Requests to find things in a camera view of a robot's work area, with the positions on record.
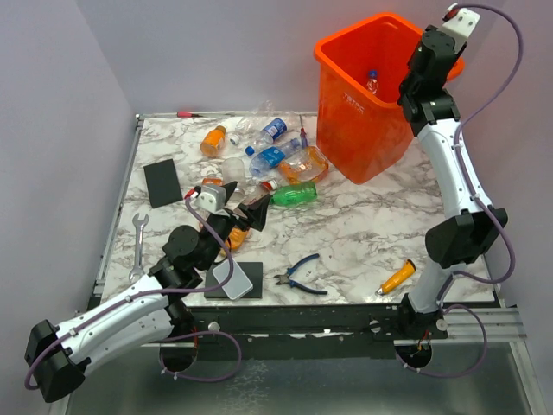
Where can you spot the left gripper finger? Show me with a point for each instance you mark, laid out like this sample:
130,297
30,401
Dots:
256,213
229,188

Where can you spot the black foam pad upper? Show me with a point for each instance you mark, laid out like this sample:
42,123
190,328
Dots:
162,183

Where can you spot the large crushed orange bottle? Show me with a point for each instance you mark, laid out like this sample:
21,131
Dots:
306,165

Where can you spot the clear plastic cup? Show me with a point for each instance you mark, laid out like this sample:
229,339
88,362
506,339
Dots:
233,170

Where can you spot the tall orange label bottle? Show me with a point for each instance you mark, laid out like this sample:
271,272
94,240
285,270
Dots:
212,177

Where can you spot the clear crushed bottle back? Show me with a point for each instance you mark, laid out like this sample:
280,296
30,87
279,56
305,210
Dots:
257,118

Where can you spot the blue handle pliers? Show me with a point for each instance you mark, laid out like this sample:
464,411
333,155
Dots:
294,278

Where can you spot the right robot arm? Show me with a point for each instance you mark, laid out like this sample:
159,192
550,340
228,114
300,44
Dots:
471,221

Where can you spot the blue label water bottle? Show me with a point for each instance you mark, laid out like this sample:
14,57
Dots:
271,157

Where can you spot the yellow handle utility knife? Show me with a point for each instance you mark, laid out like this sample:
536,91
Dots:
397,278

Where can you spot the green sprite bottle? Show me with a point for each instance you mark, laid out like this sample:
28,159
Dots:
294,194

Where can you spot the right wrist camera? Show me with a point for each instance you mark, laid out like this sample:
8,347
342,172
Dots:
459,23

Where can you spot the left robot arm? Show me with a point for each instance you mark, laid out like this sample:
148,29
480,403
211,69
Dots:
60,356

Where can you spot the blue label bottle top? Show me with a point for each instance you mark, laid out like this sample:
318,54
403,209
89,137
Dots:
271,132

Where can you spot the red screwdriver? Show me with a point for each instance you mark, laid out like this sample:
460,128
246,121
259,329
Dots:
303,134

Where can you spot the silver wrench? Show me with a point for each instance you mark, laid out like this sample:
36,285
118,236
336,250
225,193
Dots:
137,270

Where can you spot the orange plastic bin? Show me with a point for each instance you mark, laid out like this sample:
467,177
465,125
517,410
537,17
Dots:
363,134

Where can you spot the white rounded box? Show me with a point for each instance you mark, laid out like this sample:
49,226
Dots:
238,285

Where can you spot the blue pepsi bottle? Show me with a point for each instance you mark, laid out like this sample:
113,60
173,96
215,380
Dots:
372,82

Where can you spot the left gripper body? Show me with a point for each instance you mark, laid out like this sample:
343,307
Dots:
223,224

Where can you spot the red pen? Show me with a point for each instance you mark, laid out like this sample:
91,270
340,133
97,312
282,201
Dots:
188,115

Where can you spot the small orange juice bottle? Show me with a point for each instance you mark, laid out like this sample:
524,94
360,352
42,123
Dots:
213,142

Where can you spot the small red label bottle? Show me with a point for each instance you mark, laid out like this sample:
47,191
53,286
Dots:
261,190

